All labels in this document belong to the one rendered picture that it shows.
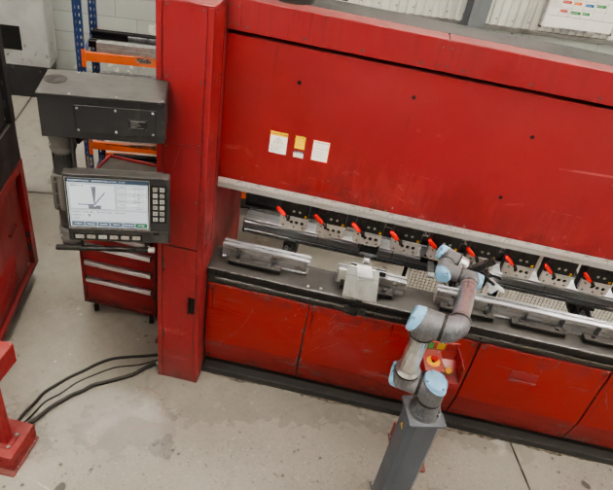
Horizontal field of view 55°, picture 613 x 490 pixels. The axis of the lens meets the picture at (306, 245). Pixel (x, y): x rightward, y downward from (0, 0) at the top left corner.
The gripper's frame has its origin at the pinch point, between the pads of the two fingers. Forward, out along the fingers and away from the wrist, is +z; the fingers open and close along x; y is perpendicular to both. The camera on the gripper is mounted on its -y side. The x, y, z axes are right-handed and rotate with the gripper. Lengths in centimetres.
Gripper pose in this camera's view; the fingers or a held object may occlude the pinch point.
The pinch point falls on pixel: (504, 285)
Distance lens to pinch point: 295.9
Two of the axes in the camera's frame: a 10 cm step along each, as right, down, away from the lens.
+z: 8.5, 5.2, 0.0
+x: -2.2, 3.5, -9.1
